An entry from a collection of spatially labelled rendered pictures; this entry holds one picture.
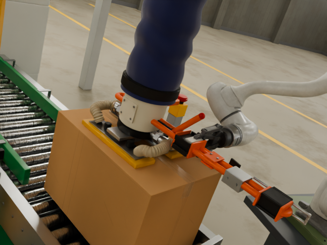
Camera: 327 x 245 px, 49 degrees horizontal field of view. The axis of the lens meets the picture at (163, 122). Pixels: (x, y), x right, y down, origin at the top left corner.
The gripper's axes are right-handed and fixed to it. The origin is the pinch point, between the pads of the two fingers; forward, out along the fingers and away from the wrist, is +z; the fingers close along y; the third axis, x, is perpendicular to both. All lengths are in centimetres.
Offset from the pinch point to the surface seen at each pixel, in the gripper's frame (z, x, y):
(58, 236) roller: 26, 29, 56
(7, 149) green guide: 25, 81, 46
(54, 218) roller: 22, 38, 55
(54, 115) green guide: -21, 117, 51
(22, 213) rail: 36, 42, 50
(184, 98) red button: -49, 45, 7
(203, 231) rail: -31, -2, 51
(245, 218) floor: -151, 23, 111
